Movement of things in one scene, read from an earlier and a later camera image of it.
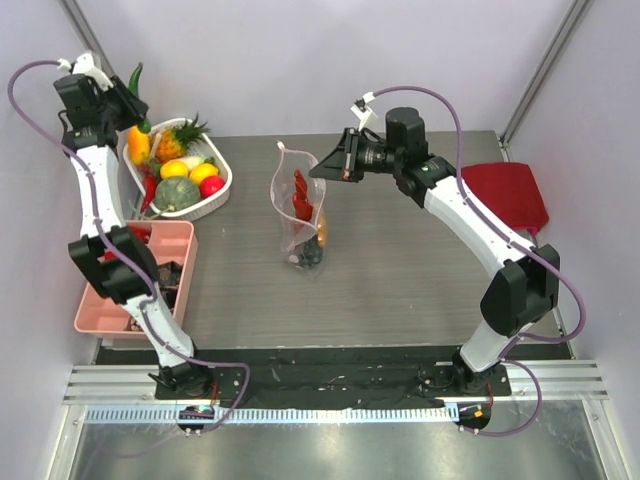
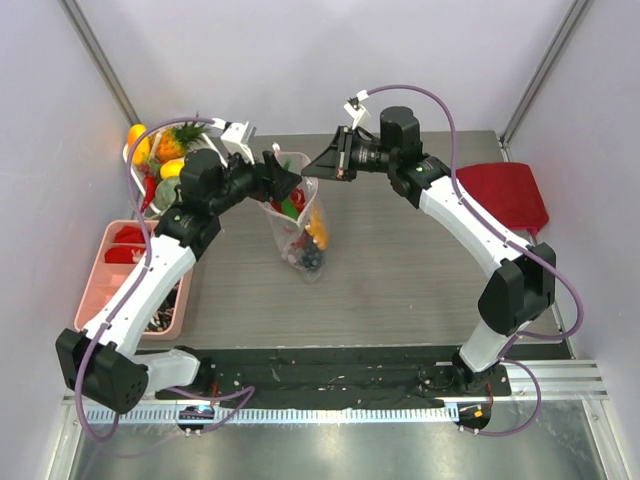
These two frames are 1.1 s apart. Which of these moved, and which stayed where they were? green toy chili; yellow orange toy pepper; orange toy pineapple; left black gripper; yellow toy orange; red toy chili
Moved: green toy chili; left black gripper
Stayed: yellow toy orange; orange toy pineapple; red toy chili; yellow orange toy pepper
